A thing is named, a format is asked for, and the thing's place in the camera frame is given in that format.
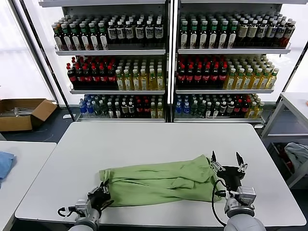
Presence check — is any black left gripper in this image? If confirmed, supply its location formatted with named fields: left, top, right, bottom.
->
left=87, top=181, right=112, bottom=210

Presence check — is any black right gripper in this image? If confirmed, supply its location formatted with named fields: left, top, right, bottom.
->
left=210, top=150, right=248, bottom=191

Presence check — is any green polo shirt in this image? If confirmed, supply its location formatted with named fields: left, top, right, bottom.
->
left=99, top=154, right=221, bottom=207

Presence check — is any black storage crate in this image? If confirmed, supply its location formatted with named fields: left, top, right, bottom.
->
left=268, top=142, right=296, bottom=180

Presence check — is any red fabric item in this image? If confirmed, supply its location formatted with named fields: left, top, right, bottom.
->
left=280, top=151, right=294, bottom=169

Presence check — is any grey white cloth pile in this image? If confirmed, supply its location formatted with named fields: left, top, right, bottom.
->
left=284, top=142, right=308, bottom=174

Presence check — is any blue folded cloth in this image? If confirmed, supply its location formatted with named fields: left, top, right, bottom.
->
left=0, top=150, right=17, bottom=189

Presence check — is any brown cardboard box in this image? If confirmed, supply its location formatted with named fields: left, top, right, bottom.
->
left=0, top=98, right=58, bottom=132

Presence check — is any silver metal parts bundle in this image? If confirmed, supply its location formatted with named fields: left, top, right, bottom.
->
left=13, top=106, right=36, bottom=118

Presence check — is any white shelf unit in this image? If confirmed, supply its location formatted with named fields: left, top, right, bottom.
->
left=172, top=0, right=293, bottom=128
left=38, top=0, right=172, bottom=123

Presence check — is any dark drink bottle green label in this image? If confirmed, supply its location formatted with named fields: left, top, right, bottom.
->
left=190, top=20, right=199, bottom=48
left=98, top=21, right=109, bottom=51
left=209, top=19, right=219, bottom=48
left=53, top=21, right=64, bottom=51
left=219, top=19, right=229, bottom=48
left=69, top=23, right=81, bottom=51
left=199, top=19, right=209, bottom=48
left=61, top=23, right=73, bottom=51
left=88, top=22, right=100, bottom=51
left=180, top=20, right=190, bottom=48
left=79, top=22, right=91, bottom=51
left=228, top=20, right=238, bottom=48

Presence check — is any dark bottle beige label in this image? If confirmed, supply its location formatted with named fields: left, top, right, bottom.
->
left=247, top=19, right=258, bottom=46
left=238, top=18, right=250, bottom=46

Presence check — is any dark bottle white blue label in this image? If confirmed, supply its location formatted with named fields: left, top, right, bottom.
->
left=276, top=19, right=287, bottom=46
left=285, top=18, right=296, bottom=46
left=256, top=19, right=268, bottom=46
left=135, top=20, right=145, bottom=44
left=125, top=20, right=135, bottom=44
left=154, top=19, right=164, bottom=44
left=116, top=20, right=126, bottom=44
left=107, top=20, right=117, bottom=44
left=145, top=20, right=154, bottom=44
left=267, top=19, right=279, bottom=46

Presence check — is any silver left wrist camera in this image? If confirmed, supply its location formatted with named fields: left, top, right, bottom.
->
left=75, top=201, right=92, bottom=215

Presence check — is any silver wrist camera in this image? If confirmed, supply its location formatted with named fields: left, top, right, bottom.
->
left=75, top=201, right=92, bottom=215
left=237, top=186, right=257, bottom=206

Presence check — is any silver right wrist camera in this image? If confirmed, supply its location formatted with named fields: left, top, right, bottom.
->
left=237, top=186, right=257, bottom=206

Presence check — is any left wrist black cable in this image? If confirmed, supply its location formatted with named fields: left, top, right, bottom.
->
left=57, top=206, right=77, bottom=217

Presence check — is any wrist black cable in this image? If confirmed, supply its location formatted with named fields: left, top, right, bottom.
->
left=211, top=179, right=228, bottom=227
left=57, top=206, right=77, bottom=217

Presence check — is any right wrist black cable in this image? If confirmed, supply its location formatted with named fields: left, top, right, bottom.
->
left=211, top=179, right=228, bottom=227

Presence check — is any grey metal frame side table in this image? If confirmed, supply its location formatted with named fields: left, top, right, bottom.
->
left=261, top=92, right=308, bottom=189

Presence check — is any black slanted frame pole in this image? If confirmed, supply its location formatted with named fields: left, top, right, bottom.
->
left=283, top=40, right=308, bottom=95
left=18, top=0, right=76, bottom=121

